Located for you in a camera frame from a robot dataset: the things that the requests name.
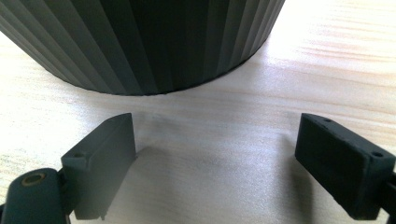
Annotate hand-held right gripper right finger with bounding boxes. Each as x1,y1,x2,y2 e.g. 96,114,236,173
294,113,396,221

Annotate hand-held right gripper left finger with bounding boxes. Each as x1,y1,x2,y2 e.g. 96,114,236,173
61,113,137,221

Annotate black ribbed trash bin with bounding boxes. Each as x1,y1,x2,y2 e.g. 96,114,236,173
0,0,286,96

